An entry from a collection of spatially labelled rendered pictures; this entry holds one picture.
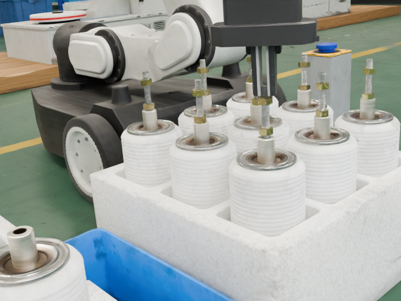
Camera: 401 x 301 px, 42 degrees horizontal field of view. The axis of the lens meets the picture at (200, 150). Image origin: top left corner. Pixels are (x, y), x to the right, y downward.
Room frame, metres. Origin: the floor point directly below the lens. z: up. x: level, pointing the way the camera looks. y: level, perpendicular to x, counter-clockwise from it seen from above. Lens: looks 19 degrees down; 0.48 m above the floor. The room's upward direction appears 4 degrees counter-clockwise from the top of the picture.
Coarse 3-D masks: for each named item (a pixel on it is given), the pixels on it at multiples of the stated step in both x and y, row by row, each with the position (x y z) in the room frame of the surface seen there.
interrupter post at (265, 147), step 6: (258, 138) 0.61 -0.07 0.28; (270, 138) 0.61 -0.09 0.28; (258, 144) 0.61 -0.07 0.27; (264, 144) 0.61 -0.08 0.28; (270, 144) 0.61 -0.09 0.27; (258, 150) 0.61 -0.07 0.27; (264, 150) 0.61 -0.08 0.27; (270, 150) 0.61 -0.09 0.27; (258, 156) 0.61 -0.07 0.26; (264, 156) 0.61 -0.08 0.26; (270, 156) 0.61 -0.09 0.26; (264, 162) 0.61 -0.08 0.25; (270, 162) 0.61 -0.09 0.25
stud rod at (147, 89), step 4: (144, 72) 0.79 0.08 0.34; (148, 72) 0.79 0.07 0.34; (144, 76) 0.79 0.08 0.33; (148, 76) 0.79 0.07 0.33; (144, 88) 0.79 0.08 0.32; (148, 88) 0.79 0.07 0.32; (144, 92) 0.79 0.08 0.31; (148, 92) 0.79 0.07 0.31; (148, 96) 0.79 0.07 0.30; (148, 100) 0.79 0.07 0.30; (148, 104) 0.79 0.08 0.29
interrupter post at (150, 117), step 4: (144, 112) 0.78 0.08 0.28; (148, 112) 0.78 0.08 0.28; (152, 112) 0.78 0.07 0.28; (144, 116) 0.79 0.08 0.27; (148, 116) 0.78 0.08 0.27; (152, 116) 0.78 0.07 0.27; (156, 116) 0.79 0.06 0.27; (144, 120) 0.79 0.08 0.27; (148, 120) 0.78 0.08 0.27; (152, 120) 0.78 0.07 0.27; (156, 120) 0.79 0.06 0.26; (144, 124) 0.79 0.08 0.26; (148, 124) 0.78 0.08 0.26; (152, 124) 0.78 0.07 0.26; (156, 124) 0.79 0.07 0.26; (144, 128) 0.79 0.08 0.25; (148, 128) 0.78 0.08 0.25; (152, 128) 0.78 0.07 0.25; (156, 128) 0.79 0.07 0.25
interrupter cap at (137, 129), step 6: (162, 120) 0.82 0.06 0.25; (132, 126) 0.80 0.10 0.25; (138, 126) 0.80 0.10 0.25; (162, 126) 0.80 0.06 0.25; (168, 126) 0.79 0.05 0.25; (174, 126) 0.79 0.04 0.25; (132, 132) 0.77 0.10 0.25; (138, 132) 0.77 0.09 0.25; (144, 132) 0.77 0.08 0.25; (150, 132) 0.77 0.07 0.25; (156, 132) 0.76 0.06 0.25; (162, 132) 0.76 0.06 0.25
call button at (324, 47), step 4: (316, 44) 1.04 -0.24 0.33; (320, 44) 1.02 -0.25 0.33; (324, 44) 1.02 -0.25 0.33; (328, 44) 1.02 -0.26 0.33; (332, 44) 1.02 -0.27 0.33; (336, 44) 1.02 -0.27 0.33; (320, 48) 1.02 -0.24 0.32; (324, 48) 1.01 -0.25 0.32; (328, 48) 1.01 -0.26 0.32; (332, 48) 1.01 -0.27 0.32; (324, 52) 1.02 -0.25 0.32; (328, 52) 1.02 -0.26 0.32
